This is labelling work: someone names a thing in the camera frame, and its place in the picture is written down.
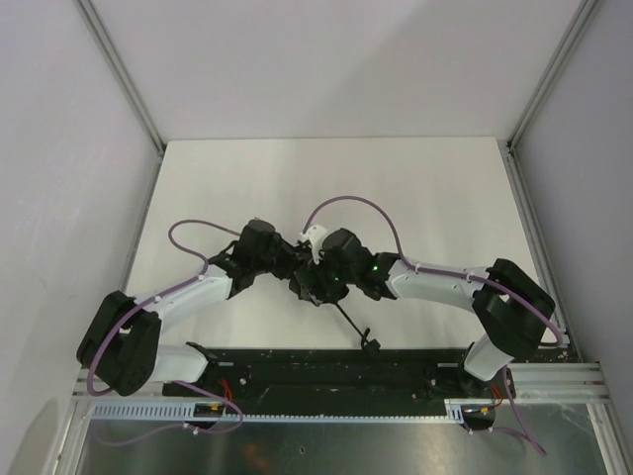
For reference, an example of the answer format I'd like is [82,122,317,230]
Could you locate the black folding umbrella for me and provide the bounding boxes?
[289,258,381,358]

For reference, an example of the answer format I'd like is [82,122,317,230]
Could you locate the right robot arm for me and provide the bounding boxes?
[289,229,556,391]

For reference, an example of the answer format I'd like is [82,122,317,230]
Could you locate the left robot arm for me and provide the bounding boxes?
[76,220,318,397]

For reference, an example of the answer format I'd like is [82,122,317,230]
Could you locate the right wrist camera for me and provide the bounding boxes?
[299,225,328,264]

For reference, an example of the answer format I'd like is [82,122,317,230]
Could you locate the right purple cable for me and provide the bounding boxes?
[307,196,421,271]

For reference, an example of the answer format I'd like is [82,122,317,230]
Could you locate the purple cable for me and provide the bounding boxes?
[167,220,243,278]
[307,196,421,271]

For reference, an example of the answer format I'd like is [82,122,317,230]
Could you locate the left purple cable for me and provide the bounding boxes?
[167,220,243,278]

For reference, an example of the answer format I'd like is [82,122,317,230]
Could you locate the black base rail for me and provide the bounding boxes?
[192,347,511,400]

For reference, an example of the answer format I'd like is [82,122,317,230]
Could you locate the right aluminium frame post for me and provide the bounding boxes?
[506,0,602,149]

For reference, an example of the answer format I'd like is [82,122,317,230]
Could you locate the aluminium frame post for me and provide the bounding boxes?
[72,0,167,159]
[506,0,602,149]

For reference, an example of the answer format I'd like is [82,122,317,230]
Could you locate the slotted cable duct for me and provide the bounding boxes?
[91,399,469,425]

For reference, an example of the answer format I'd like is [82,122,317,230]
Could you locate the left aluminium frame post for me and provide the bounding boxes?
[72,0,167,159]

